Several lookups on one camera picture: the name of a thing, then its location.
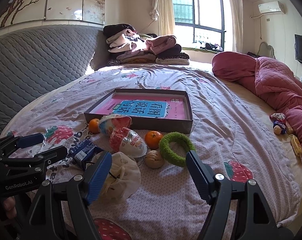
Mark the orange tangerine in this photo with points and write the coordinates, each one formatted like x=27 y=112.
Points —
x=93 y=126
x=153 y=139

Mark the green window sill cushion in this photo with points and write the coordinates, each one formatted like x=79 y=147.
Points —
x=193 y=50

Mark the strawberry printed bed cover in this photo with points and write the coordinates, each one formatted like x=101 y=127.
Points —
x=215 y=130

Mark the grey quilted headboard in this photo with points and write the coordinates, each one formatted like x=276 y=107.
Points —
x=41 y=60

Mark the red white snack packet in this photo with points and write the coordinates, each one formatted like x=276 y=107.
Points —
x=277 y=118

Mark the person's left hand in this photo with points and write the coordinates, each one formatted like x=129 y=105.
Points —
x=9 y=206

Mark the black framed window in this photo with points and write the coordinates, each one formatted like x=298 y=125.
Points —
x=208 y=12

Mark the floral printed cabinet doors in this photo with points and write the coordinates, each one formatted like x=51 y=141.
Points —
x=66 y=2

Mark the blue white egg toy packet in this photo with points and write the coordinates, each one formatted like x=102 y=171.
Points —
x=113 y=126

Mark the small walnut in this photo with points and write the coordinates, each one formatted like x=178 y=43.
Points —
x=277 y=130

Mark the knotted white cloth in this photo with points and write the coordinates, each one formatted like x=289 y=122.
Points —
x=154 y=14

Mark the pile of folded clothes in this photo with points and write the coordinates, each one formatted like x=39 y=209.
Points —
x=141 y=47

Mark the grey cardboard box tray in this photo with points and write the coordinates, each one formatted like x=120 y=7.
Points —
x=163 y=125

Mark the cream curtain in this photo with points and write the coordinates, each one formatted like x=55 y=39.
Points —
x=234 y=17
x=164 y=7

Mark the yellow snack packet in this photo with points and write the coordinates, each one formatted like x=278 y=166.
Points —
x=296 y=145

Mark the pink quilted blanket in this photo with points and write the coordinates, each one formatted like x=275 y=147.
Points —
x=273 y=80

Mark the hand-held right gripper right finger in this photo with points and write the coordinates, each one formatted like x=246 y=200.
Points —
x=197 y=175

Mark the white air conditioner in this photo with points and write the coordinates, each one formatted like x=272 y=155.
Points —
x=270 y=7

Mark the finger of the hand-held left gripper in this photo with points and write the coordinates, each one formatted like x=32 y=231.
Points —
x=31 y=140
x=53 y=153

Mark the brown walnut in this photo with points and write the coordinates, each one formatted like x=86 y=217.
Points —
x=154 y=159

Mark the beige bed sheet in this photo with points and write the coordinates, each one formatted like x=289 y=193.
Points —
x=253 y=110

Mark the pink book with blue label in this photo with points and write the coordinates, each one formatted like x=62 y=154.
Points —
x=141 y=107

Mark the dark clothes on sill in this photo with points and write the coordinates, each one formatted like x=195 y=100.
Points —
x=213 y=46

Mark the blue milk carton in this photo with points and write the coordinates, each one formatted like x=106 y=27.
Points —
x=83 y=151

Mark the red egg toy packet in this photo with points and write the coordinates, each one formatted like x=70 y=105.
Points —
x=127 y=142

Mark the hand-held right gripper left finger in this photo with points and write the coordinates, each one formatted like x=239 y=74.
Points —
x=101 y=177

